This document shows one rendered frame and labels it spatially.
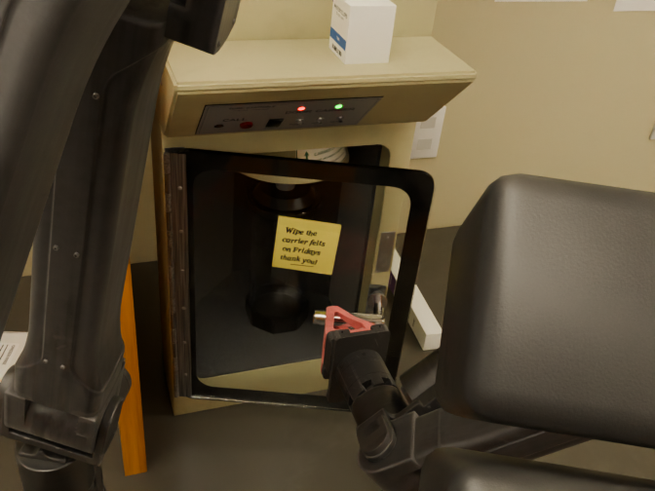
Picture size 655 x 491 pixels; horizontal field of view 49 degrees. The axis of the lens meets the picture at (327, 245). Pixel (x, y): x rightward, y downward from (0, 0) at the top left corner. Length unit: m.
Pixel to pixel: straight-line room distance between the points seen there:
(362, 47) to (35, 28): 0.55
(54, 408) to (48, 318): 0.11
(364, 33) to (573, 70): 0.91
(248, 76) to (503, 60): 0.87
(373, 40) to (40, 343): 0.45
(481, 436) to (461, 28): 0.94
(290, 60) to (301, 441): 0.57
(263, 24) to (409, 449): 0.46
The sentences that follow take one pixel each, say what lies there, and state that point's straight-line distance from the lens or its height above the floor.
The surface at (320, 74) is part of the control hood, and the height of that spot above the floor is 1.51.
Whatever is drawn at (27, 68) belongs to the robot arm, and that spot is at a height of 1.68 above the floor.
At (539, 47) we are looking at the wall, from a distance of 1.54.
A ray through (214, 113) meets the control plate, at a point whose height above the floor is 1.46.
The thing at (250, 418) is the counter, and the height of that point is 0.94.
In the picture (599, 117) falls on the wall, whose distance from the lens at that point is 1.72.
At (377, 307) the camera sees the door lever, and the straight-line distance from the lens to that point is 0.90.
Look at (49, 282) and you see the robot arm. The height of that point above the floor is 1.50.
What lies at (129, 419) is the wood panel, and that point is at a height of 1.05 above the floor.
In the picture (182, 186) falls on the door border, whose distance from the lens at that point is 0.85.
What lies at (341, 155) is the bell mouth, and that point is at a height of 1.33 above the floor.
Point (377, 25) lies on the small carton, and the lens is 0.76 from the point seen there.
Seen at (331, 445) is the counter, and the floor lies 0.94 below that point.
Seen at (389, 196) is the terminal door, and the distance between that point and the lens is 0.83.
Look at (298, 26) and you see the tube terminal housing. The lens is 0.82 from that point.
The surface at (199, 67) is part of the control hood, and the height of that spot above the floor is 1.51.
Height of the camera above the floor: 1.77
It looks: 34 degrees down
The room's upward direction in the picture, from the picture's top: 6 degrees clockwise
